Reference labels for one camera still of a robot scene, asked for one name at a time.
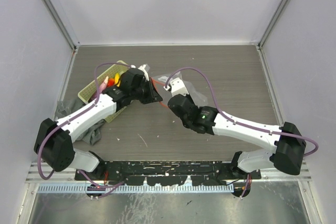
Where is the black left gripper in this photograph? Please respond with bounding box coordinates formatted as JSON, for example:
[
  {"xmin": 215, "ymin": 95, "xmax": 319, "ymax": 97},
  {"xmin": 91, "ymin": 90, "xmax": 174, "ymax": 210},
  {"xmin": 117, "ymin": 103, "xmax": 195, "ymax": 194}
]
[{"xmin": 131, "ymin": 77, "xmax": 162, "ymax": 104}]

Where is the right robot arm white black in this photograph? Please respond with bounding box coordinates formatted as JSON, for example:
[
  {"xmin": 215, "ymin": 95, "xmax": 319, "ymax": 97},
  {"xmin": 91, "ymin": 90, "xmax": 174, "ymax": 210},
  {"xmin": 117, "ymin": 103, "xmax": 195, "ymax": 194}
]
[{"xmin": 167, "ymin": 94, "xmax": 306, "ymax": 179}]

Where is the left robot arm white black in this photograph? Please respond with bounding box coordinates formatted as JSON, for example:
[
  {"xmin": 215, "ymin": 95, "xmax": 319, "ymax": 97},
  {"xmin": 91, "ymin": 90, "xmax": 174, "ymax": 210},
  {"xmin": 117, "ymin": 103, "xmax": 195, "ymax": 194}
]
[{"xmin": 34, "ymin": 65, "xmax": 162, "ymax": 180}]

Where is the yellow toy banana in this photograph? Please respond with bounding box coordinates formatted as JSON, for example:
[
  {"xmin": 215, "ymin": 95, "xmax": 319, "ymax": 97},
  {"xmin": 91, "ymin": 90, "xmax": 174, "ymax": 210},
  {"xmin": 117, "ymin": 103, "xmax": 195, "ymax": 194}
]
[{"xmin": 114, "ymin": 73, "xmax": 121, "ymax": 87}]

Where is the pale green plastic basket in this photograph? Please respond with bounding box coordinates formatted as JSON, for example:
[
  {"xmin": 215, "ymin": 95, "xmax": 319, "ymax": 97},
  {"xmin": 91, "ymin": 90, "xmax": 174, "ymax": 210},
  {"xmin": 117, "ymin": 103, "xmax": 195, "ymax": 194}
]
[{"xmin": 78, "ymin": 60, "xmax": 128, "ymax": 123}]

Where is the orange toy fruit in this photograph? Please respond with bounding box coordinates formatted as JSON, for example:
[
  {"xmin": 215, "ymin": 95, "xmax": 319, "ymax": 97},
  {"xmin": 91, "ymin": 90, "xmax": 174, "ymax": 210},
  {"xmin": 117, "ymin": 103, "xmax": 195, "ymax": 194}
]
[{"xmin": 107, "ymin": 78, "xmax": 115, "ymax": 87}]

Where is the purple toy eggplant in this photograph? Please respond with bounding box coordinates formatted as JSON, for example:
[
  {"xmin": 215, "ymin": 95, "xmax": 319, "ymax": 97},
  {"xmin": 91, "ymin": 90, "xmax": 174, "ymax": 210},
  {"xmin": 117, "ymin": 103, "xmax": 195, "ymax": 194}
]
[{"xmin": 98, "ymin": 76, "xmax": 109, "ymax": 94}]

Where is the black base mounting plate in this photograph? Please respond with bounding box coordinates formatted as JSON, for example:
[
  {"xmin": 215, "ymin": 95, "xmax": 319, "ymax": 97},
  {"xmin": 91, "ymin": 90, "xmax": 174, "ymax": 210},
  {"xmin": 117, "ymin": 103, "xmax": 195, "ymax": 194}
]
[{"xmin": 87, "ymin": 161, "xmax": 247, "ymax": 186}]

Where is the grey cloth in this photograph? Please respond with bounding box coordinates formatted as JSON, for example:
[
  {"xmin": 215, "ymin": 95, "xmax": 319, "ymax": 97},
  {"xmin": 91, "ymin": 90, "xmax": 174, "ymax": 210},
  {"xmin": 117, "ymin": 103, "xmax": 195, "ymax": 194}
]
[{"xmin": 55, "ymin": 98, "xmax": 105, "ymax": 146}]

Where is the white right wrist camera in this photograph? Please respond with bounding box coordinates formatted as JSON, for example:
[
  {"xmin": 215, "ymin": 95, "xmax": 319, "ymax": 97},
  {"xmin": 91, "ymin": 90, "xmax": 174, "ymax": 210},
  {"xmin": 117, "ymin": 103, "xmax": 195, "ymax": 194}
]
[{"xmin": 164, "ymin": 78, "xmax": 189, "ymax": 97}]

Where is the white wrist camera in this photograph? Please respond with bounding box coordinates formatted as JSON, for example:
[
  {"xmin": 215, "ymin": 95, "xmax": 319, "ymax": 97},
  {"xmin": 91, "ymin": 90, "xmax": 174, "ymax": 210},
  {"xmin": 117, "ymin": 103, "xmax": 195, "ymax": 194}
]
[
  {"xmin": 164, "ymin": 78, "xmax": 189, "ymax": 97},
  {"xmin": 131, "ymin": 64, "xmax": 150, "ymax": 81}
]

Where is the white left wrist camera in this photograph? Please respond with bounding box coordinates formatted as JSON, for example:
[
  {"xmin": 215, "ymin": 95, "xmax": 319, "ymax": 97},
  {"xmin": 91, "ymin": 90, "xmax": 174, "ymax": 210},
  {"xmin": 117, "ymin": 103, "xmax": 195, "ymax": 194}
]
[{"xmin": 131, "ymin": 64, "xmax": 150, "ymax": 81}]

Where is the aluminium frame rail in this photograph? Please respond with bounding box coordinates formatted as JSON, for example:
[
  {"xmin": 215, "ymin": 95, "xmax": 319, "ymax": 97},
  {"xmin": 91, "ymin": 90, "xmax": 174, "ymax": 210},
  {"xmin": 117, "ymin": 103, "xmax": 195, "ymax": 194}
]
[{"xmin": 257, "ymin": 47, "xmax": 307, "ymax": 176}]

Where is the slotted cable duct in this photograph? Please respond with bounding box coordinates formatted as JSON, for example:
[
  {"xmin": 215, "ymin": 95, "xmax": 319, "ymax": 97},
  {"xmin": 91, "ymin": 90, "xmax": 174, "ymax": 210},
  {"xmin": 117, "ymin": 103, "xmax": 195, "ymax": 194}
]
[{"xmin": 37, "ymin": 183, "xmax": 234, "ymax": 194}]

